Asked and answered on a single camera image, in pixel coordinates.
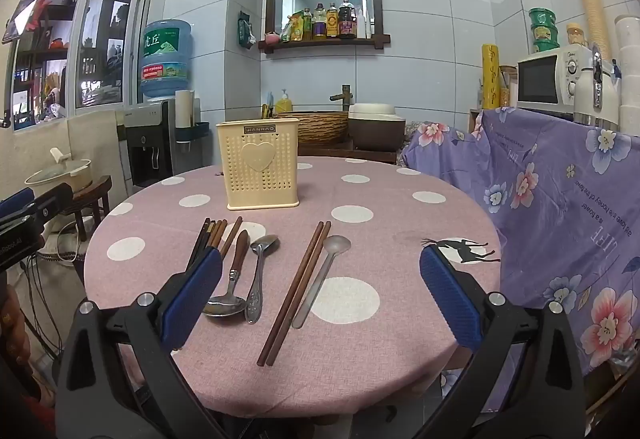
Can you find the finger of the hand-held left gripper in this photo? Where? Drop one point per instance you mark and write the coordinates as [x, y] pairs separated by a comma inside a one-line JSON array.
[[52, 201], [15, 205]]

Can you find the grey floral cloth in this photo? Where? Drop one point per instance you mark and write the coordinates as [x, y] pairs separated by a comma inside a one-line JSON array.
[[412, 136]]

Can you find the white cup tube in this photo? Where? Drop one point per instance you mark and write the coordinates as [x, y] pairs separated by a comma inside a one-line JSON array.
[[184, 109]]

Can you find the yellow plastic utensil holder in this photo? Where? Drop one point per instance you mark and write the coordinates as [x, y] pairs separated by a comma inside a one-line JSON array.
[[257, 179]]

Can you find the pink polka dot tablecloth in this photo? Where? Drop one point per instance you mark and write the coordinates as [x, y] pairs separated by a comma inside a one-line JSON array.
[[380, 269]]

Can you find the small pink pot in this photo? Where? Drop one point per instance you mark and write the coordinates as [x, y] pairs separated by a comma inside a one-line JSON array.
[[272, 38]]

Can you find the amber bottle yellow label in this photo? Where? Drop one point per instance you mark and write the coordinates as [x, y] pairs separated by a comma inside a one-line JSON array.
[[333, 23]]

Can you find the yellow roll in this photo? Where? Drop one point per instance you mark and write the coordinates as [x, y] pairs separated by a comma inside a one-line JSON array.
[[490, 76]]

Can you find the light wooden crate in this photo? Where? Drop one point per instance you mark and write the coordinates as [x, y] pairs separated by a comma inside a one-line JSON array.
[[475, 120]]

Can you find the grey spoon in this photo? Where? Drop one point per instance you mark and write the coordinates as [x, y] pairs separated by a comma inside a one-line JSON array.
[[336, 246]]

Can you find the brown rice cooker white lid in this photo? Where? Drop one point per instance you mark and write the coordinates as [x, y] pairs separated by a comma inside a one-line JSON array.
[[375, 129]]

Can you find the sliding window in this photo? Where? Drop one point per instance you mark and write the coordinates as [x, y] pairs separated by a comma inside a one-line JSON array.
[[100, 49]]

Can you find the white bottle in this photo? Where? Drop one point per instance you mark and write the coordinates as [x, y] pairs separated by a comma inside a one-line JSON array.
[[362, 26]]

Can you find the white thermos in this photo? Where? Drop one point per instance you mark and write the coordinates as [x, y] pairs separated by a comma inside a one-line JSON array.
[[595, 104]]

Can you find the person's left forearm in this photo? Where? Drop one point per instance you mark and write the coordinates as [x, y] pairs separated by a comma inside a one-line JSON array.
[[9, 329]]

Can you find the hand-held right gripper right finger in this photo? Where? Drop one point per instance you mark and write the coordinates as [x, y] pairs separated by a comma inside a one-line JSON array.
[[450, 299]]

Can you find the water dispenser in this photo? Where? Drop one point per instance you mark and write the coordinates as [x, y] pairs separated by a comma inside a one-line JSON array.
[[147, 144]]

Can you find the dark sauce bottle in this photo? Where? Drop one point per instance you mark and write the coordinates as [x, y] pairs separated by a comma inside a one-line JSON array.
[[347, 21]]

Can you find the green instant noodle bowl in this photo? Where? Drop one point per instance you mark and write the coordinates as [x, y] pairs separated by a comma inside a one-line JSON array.
[[544, 46], [542, 17], [543, 33]]

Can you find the yellow soap bottle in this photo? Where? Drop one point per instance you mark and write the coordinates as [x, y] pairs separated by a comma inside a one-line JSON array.
[[284, 105]]

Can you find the glass jar wooden lid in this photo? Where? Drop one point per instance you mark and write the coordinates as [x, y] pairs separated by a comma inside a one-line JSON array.
[[508, 89]]

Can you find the wooden framed mirror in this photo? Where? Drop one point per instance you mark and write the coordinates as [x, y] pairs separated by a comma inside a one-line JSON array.
[[270, 9]]

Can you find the blue water jug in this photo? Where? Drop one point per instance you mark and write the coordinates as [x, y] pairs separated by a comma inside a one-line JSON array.
[[165, 54]]

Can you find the bronze faucet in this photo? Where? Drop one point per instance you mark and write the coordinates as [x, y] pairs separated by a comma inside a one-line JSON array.
[[345, 96]]

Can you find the wooden sink cabinet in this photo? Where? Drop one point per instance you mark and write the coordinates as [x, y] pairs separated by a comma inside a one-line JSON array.
[[345, 153]]

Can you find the white pot with lid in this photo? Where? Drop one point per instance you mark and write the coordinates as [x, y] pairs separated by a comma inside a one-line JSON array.
[[60, 171]]

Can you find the phone on stand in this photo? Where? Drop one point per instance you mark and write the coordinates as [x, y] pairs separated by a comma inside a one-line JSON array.
[[20, 19]]

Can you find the patterned metal spoon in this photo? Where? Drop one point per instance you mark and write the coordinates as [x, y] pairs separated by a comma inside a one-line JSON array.
[[254, 299]]

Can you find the dark chopstick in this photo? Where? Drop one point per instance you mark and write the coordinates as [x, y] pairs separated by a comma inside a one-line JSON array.
[[205, 241], [198, 241]]

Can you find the purple floral cloth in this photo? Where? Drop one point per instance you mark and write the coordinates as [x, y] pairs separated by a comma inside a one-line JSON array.
[[555, 199]]

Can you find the green bottle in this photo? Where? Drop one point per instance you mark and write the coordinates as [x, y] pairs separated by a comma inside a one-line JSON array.
[[307, 26]]

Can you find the wicker sink basin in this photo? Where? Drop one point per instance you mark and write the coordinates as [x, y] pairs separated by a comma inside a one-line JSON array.
[[320, 129]]

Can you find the yellow lidded jar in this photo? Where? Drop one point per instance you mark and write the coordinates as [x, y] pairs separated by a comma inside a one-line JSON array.
[[577, 36]]

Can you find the green packet on wall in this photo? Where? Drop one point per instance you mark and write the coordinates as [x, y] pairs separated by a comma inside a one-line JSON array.
[[246, 31]]

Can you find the yellow-green packet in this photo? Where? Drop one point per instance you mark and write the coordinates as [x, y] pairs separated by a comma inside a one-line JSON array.
[[296, 29]]

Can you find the grey-blue wall tray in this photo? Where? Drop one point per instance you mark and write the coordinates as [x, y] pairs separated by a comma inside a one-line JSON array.
[[201, 130]]

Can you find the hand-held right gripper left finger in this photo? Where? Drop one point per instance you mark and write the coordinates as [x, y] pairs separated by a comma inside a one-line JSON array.
[[195, 301]]

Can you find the white microwave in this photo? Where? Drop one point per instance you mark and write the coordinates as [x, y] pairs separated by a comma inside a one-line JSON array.
[[537, 79]]

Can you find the wooden stool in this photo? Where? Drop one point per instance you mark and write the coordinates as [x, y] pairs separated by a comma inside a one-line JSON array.
[[92, 186]]

